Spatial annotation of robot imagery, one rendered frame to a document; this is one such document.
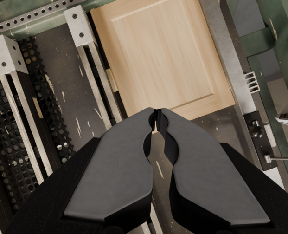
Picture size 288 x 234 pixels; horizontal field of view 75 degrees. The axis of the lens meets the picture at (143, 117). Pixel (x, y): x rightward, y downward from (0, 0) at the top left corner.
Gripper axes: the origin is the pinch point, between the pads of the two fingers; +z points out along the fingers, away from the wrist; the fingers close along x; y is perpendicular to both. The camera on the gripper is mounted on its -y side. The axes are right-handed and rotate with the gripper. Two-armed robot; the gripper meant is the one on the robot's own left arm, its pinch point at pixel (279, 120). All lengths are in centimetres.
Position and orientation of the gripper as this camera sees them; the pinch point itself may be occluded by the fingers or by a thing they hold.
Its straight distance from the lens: 66.4
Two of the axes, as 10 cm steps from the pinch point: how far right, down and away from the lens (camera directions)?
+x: -9.2, -3.8, -0.4
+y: 3.9, -9.2, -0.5
